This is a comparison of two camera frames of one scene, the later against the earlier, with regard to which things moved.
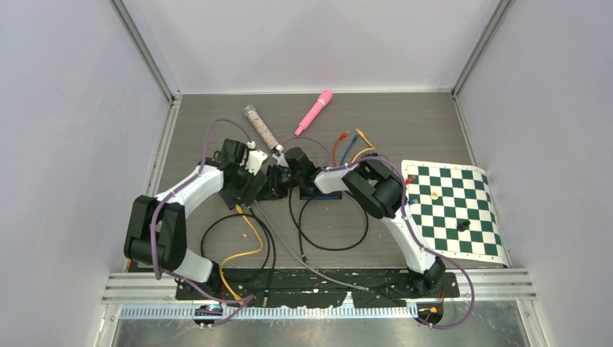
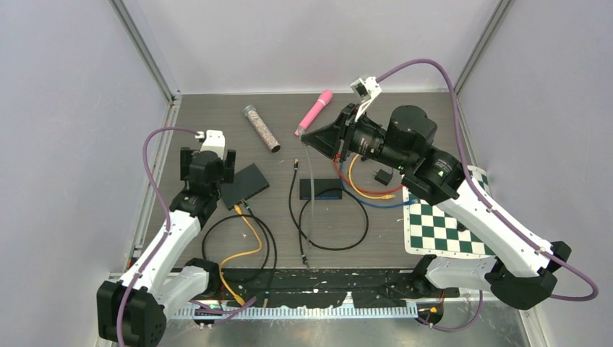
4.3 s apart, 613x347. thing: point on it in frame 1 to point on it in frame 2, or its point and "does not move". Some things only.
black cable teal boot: (267, 227) does not move
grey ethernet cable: (304, 261) to (312, 189)
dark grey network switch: (245, 196) does not move
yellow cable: (246, 220) does not move
